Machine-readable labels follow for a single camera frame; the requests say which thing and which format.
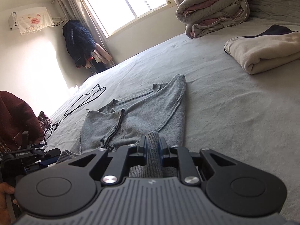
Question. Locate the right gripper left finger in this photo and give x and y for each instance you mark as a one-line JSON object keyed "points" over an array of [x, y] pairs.
{"points": [[123, 160]]}

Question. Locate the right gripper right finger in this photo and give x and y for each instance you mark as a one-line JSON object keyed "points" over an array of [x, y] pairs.
{"points": [[182, 159]]}

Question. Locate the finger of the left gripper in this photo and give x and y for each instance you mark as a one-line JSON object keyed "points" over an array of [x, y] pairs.
{"points": [[50, 156]]}

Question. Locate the grey knit sweater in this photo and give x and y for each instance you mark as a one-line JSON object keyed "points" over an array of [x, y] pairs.
{"points": [[159, 112]]}

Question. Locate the hanging dark clothes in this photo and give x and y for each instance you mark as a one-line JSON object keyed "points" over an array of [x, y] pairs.
{"points": [[82, 48]]}

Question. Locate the person's left hand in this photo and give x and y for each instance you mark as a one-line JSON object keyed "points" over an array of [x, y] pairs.
{"points": [[5, 189]]}

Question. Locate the floral pouch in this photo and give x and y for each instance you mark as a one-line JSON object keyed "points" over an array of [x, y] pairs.
{"points": [[43, 120]]}

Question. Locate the person in red jacket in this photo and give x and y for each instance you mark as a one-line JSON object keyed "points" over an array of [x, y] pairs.
{"points": [[17, 117]]}

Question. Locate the grey bed sheet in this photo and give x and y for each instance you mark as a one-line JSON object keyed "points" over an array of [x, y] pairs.
{"points": [[251, 118]]}

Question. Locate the white air conditioner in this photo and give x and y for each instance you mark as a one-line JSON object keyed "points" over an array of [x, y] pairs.
{"points": [[12, 21]]}

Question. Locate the grey curtain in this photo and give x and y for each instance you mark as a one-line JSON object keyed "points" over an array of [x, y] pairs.
{"points": [[78, 10]]}

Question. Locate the folded beige garment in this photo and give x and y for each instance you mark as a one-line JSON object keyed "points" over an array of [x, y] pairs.
{"points": [[276, 46]]}

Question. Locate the window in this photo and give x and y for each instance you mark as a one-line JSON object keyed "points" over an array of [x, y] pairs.
{"points": [[114, 15]]}

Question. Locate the folded grey pink quilt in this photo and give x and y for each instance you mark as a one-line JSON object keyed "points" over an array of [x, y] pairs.
{"points": [[202, 17]]}

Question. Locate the grey quilted headboard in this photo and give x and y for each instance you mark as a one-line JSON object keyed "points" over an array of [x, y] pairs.
{"points": [[274, 0]]}

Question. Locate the white wall hanging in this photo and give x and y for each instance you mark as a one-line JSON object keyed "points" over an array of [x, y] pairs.
{"points": [[33, 20]]}

